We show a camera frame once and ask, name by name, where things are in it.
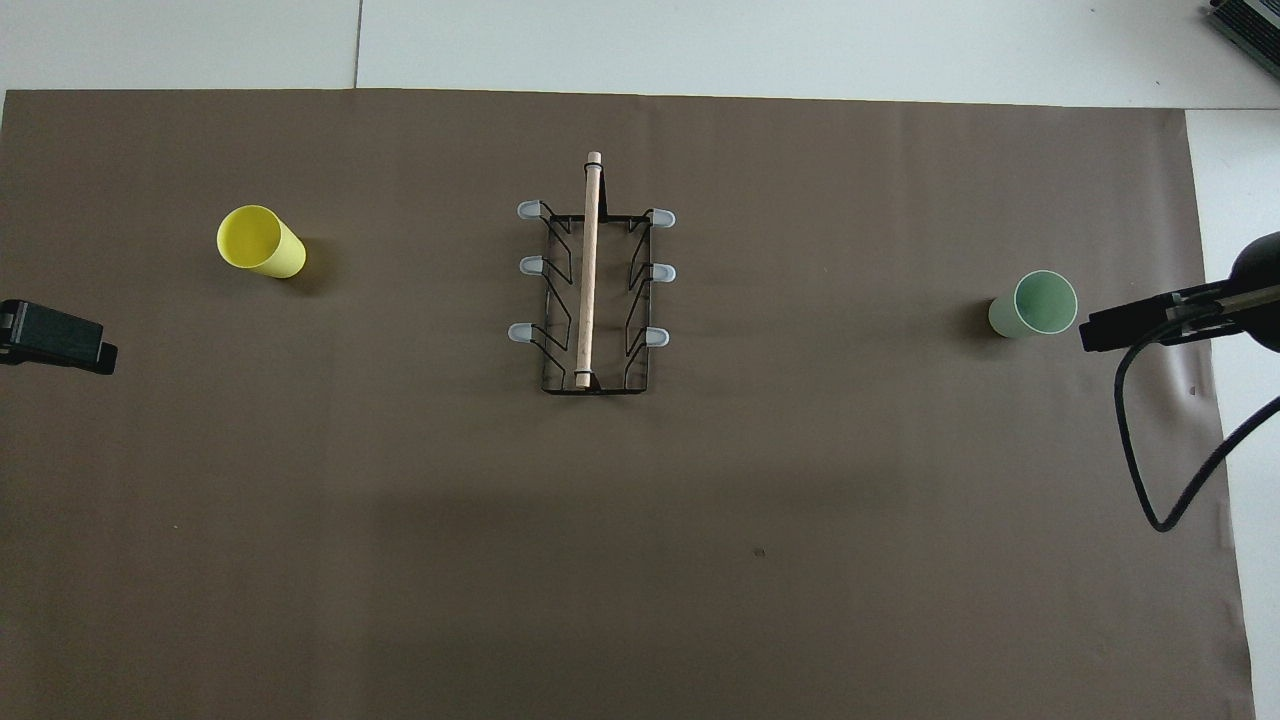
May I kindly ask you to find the black wire cup rack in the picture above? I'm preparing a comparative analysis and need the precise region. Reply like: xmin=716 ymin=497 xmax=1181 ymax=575
xmin=508 ymin=151 xmax=678 ymax=397

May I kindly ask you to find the brown paper table mat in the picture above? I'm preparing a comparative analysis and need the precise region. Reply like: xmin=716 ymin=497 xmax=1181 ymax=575
xmin=0 ymin=88 xmax=1257 ymax=720

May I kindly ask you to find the pale green plastic cup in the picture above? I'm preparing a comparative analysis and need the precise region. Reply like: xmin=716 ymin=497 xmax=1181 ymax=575
xmin=988 ymin=269 xmax=1080 ymax=340

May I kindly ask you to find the grey ribbed device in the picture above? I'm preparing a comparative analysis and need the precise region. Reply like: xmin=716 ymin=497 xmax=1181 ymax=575
xmin=1204 ymin=0 xmax=1280 ymax=53

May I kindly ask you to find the yellow plastic cup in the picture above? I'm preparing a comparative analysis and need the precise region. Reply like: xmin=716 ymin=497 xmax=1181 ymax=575
xmin=216 ymin=204 xmax=308 ymax=280

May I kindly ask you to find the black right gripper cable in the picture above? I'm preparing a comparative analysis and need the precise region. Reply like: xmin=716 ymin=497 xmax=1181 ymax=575
xmin=1113 ymin=316 xmax=1280 ymax=534

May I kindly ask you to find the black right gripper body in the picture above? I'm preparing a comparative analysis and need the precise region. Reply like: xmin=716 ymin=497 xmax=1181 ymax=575
xmin=1228 ymin=231 xmax=1280 ymax=354

